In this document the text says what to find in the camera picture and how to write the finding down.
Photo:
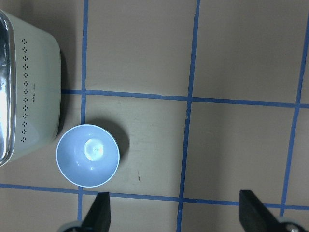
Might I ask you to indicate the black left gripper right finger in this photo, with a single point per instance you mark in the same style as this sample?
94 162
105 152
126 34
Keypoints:
254 216

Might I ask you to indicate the blue bowl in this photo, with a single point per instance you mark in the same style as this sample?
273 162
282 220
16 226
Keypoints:
87 155

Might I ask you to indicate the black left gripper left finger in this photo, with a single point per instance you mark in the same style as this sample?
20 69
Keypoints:
98 218

